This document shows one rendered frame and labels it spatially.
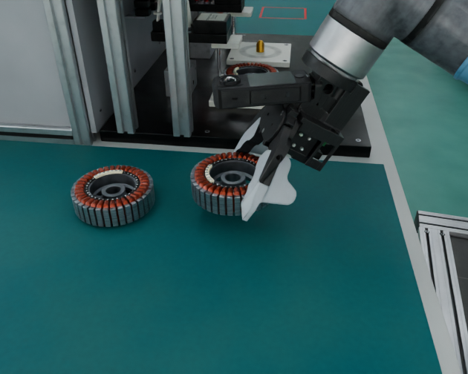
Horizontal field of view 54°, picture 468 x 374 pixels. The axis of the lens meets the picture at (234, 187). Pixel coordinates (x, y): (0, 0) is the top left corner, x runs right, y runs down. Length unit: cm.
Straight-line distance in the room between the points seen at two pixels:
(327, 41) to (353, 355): 33
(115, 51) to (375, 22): 42
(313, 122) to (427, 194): 164
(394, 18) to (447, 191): 173
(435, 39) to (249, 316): 35
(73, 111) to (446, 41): 57
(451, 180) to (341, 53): 181
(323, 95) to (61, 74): 43
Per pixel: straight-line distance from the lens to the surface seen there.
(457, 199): 217
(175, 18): 73
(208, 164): 62
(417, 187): 218
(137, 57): 103
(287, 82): 53
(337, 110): 57
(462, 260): 152
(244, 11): 114
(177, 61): 75
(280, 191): 56
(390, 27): 53
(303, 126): 54
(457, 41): 53
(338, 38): 52
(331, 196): 69
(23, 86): 86
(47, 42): 81
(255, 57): 114
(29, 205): 71
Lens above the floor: 114
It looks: 34 degrees down
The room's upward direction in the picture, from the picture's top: straight up
